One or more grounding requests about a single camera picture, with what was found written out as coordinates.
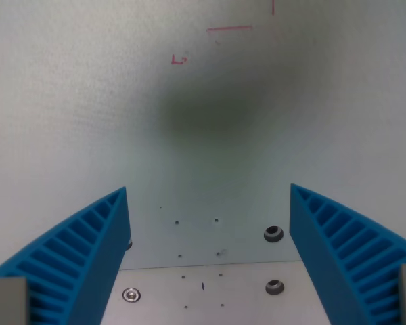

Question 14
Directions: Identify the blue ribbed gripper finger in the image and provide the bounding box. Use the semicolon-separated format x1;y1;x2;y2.
0;186;133;325
288;183;406;325

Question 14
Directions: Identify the silver flat head screw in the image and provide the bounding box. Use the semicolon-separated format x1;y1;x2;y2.
122;287;142;303

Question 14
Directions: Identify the bare aluminium mounting plate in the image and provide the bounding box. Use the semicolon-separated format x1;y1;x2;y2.
100;259;330;325

